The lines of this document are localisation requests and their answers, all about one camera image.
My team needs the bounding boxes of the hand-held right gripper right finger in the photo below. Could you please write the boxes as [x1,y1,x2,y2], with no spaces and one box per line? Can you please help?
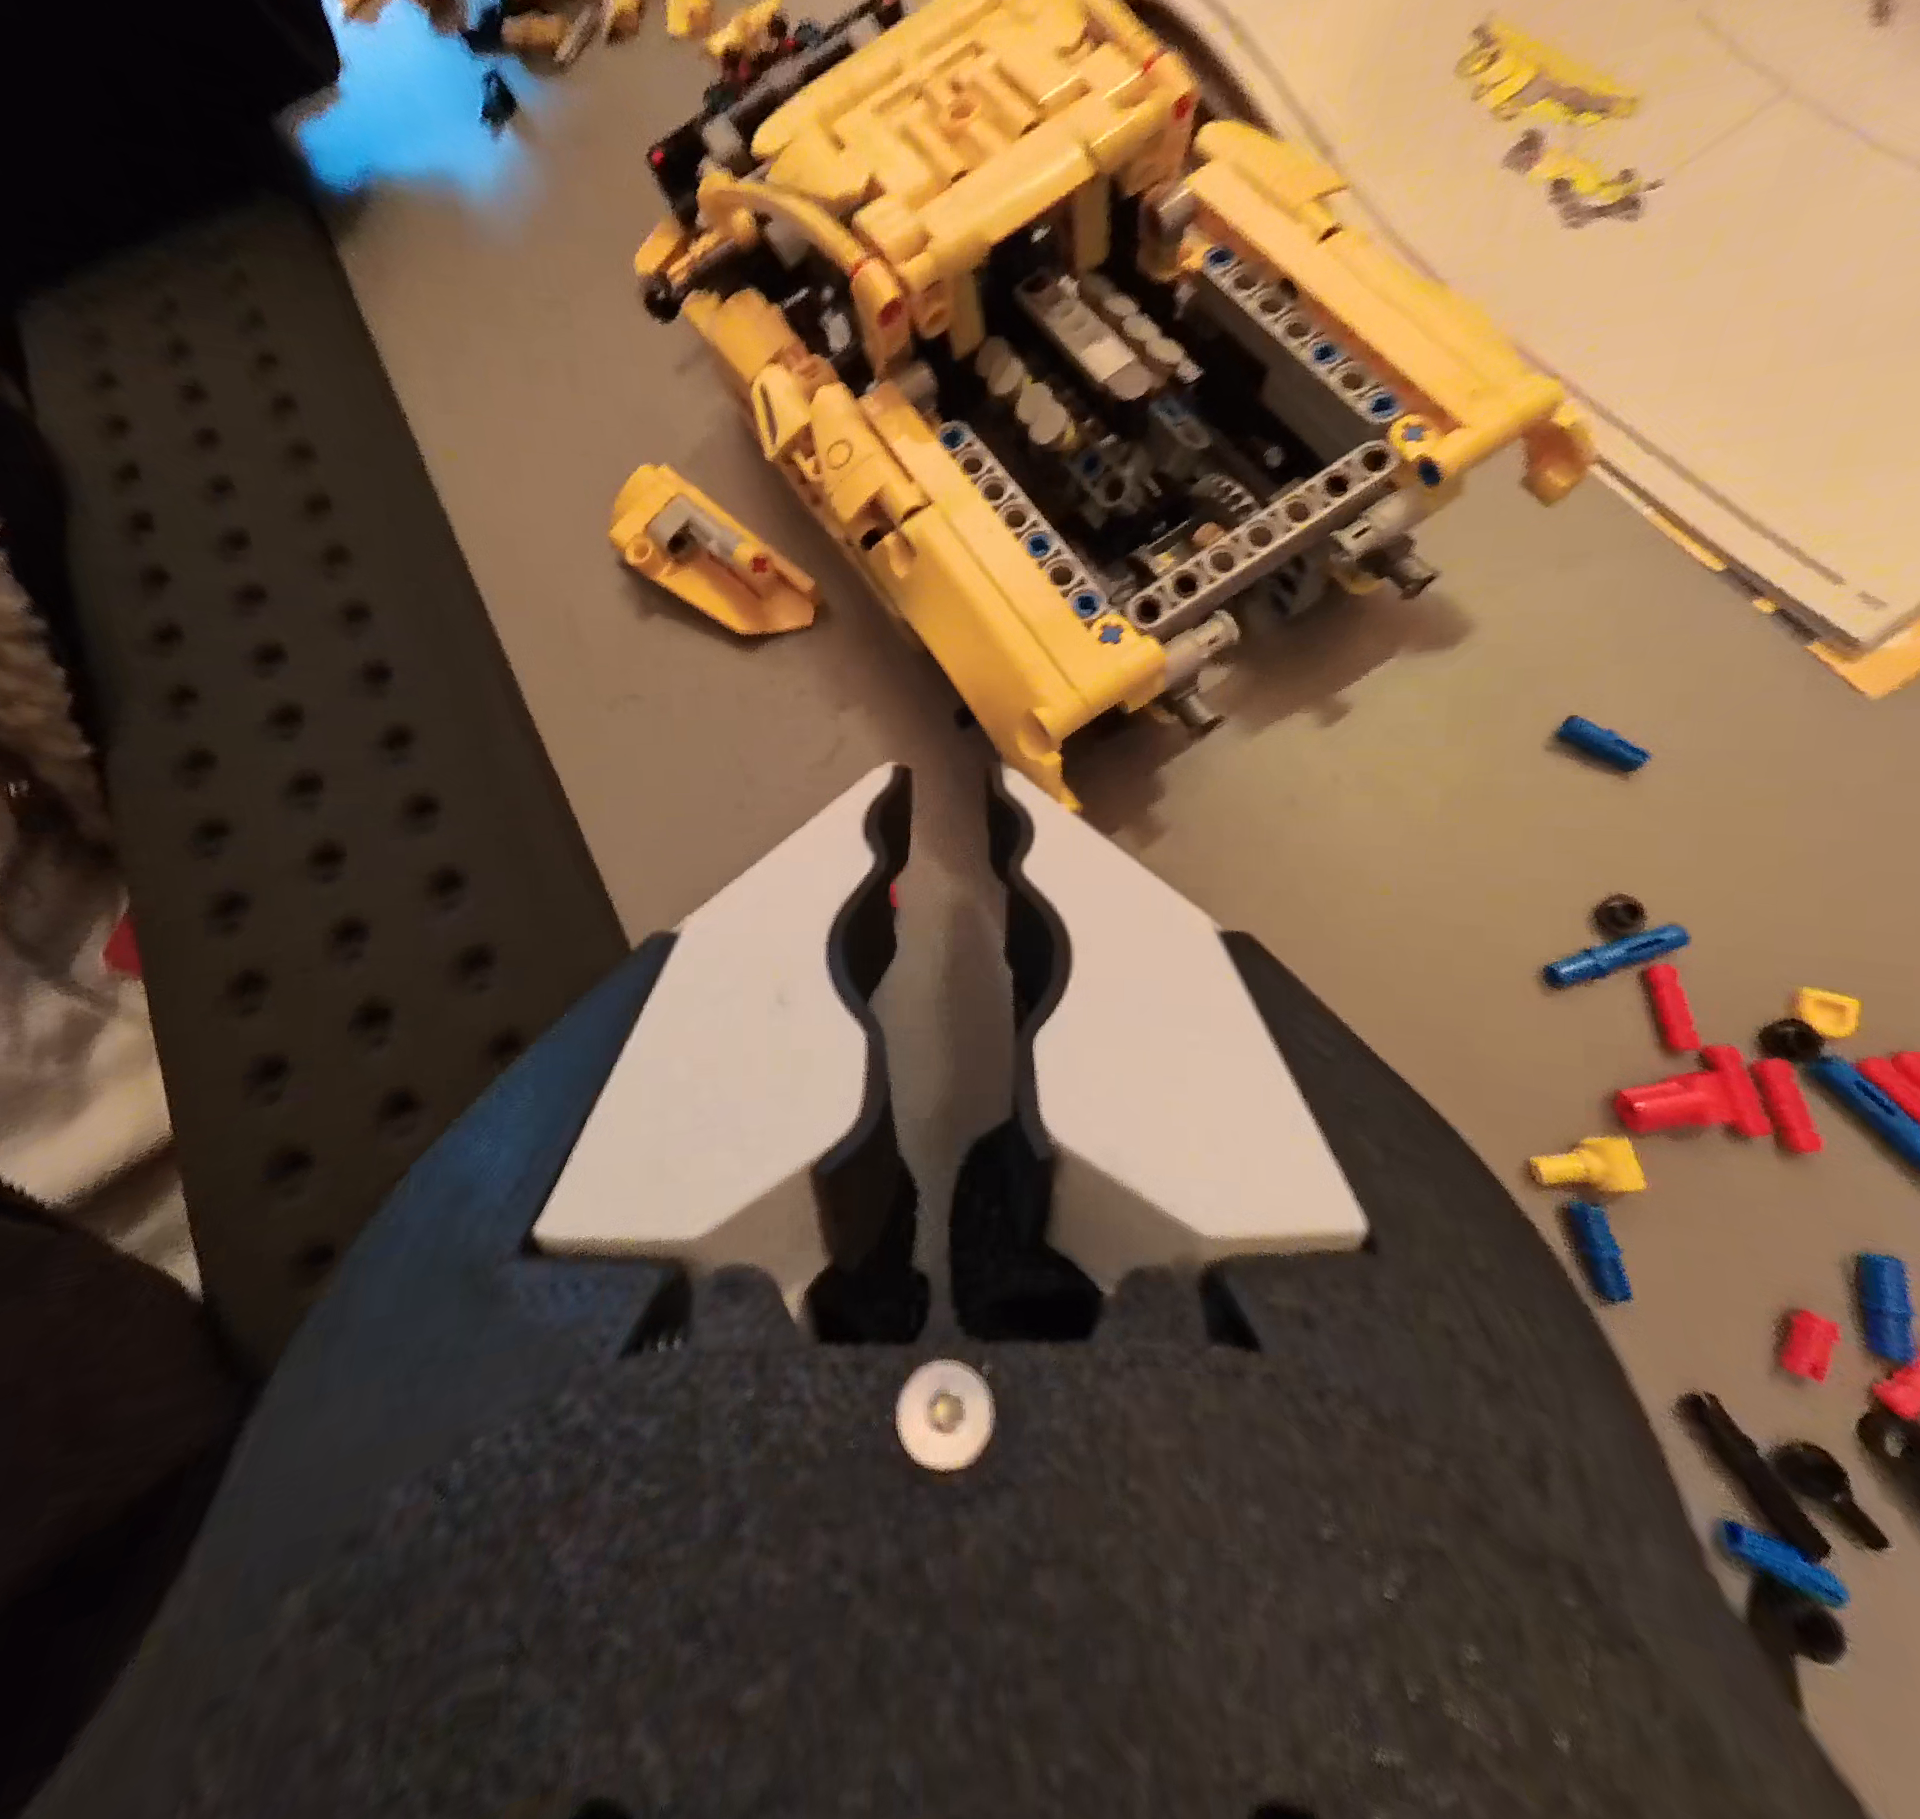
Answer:
[951,761,1374,1341]

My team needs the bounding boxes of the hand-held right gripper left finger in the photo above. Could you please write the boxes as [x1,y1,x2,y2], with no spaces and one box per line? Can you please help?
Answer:
[532,761,928,1341]

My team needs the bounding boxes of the small yellow brick subassembly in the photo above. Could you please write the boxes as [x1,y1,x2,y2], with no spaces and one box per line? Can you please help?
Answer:
[609,461,822,639]

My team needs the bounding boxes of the building instruction booklet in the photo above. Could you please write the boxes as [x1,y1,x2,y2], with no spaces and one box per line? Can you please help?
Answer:
[900,0,1920,701]

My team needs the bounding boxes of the yellow brick car model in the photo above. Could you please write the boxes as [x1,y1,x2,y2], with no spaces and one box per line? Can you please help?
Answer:
[631,0,1600,810]

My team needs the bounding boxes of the grey desk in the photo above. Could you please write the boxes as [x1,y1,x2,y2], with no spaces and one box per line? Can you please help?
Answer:
[292,0,1920,1819]

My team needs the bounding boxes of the pile of coloured brick pins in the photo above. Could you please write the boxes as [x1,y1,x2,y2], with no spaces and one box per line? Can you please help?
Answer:
[1529,709,1920,1670]

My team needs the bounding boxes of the dark perforated chair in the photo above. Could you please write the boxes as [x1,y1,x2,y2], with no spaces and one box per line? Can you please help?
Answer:
[14,191,634,1371]

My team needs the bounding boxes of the person's legs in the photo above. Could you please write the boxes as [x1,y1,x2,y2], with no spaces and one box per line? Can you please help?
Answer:
[0,1189,250,1819]

